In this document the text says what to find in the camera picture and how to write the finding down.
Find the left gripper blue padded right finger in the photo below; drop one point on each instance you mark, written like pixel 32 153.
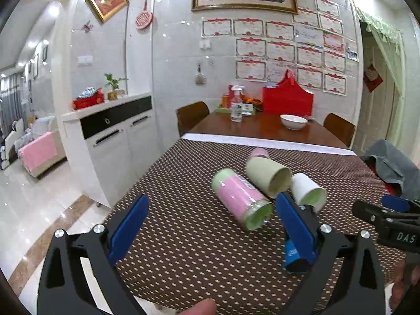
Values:
pixel 292 218

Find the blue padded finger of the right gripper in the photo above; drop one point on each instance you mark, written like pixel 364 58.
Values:
pixel 395 203

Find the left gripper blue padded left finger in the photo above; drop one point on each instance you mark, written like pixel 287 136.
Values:
pixel 124 227

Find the white cup green inside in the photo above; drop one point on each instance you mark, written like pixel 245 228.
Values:
pixel 308 193

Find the pink and green cup stack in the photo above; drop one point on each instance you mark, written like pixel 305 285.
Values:
pixel 242 199

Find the person's right hand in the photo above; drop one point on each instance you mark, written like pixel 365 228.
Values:
pixel 399 281

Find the person's left hand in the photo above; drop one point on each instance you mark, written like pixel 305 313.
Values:
pixel 204 307

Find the grey cloth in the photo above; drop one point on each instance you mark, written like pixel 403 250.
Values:
pixel 393 167

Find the brown dotted tablecloth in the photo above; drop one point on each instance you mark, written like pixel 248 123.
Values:
pixel 210 233

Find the white sideboard cabinet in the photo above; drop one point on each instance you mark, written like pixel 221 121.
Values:
pixel 110 146

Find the right brown wooden chair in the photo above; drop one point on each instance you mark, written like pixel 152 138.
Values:
pixel 340 127

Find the brown wooden chair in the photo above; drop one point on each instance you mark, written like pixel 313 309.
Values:
pixel 340 127
pixel 190 115

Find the sofa with pink blanket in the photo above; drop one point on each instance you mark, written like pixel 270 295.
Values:
pixel 40 147

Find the left brown wooden chair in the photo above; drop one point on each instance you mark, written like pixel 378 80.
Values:
pixel 190 115

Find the white bowl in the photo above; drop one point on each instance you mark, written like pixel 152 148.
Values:
pixel 293 122

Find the small potted green plant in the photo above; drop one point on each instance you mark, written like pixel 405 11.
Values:
pixel 114 84

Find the red box on cabinet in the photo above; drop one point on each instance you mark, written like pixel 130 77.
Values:
pixel 96 98

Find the red gift bag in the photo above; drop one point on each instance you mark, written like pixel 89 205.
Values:
pixel 287 97

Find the green tray with items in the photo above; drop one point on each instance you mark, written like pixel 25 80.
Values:
pixel 246 109

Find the clear plastic water bottle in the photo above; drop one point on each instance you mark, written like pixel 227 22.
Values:
pixel 236 104

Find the green door curtain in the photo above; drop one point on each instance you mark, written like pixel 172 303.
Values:
pixel 390 43

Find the red round wall ornament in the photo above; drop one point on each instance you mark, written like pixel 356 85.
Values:
pixel 145 16

